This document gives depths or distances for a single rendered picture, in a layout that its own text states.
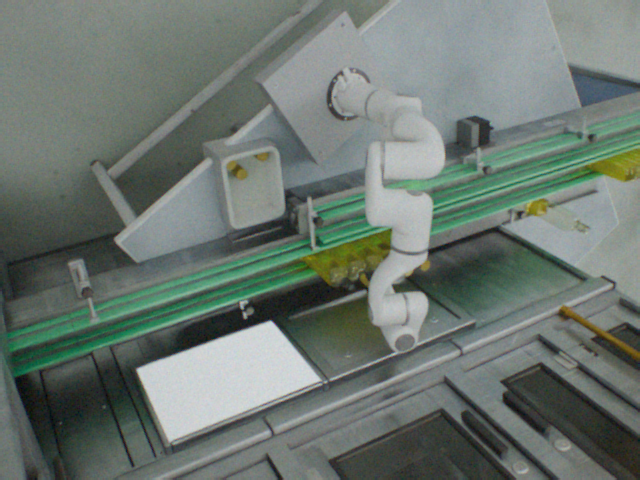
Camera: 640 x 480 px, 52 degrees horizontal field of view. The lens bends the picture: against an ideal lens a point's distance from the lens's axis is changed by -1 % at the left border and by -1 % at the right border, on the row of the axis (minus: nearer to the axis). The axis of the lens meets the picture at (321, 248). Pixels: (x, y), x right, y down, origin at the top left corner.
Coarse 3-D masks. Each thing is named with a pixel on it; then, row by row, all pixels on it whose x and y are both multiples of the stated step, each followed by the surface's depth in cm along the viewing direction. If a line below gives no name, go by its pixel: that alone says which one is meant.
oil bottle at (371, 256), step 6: (354, 240) 200; (360, 240) 200; (348, 246) 198; (354, 246) 197; (360, 246) 197; (366, 246) 196; (360, 252) 194; (366, 252) 193; (372, 252) 193; (378, 252) 193; (366, 258) 191; (372, 258) 190; (378, 258) 191; (366, 264) 191; (372, 264) 190
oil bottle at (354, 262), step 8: (336, 248) 197; (344, 248) 196; (336, 256) 194; (344, 256) 192; (352, 256) 192; (360, 256) 191; (352, 264) 188; (360, 264) 188; (352, 272) 188; (352, 280) 190
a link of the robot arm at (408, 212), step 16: (368, 160) 147; (368, 176) 146; (368, 192) 145; (384, 192) 144; (400, 192) 144; (416, 192) 145; (368, 208) 145; (384, 208) 143; (400, 208) 143; (416, 208) 143; (384, 224) 145; (400, 224) 145; (416, 224) 144; (400, 240) 147; (416, 240) 146
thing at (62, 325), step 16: (592, 160) 236; (544, 176) 227; (496, 192) 219; (448, 208) 212; (304, 240) 200; (320, 240) 199; (336, 240) 198; (352, 240) 199; (256, 256) 193; (272, 256) 193; (288, 256) 192; (208, 272) 187; (224, 272) 187; (240, 272) 186; (160, 288) 182; (176, 288) 182; (192, 288) 181; (112, 304) 177; (128, 304) 176; (144, 304) 175; (48, 320) 172; (64, 320) 172; (80, 320) 171; (16, 336) 167; (32, 336) 166; (48, 336) 166
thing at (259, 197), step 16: (224, 160) 183; (240, 160) 193; (256, 160) 195; (272, 160) 192; (224, 176) 184; (256, 176) 197; (272, 176) 196; (240, 192) 197; (256, 192) 199; (272, 192) 199; (240, 208) 199; (256, 208) 201; (272, 208) 200; (240, 224) 194
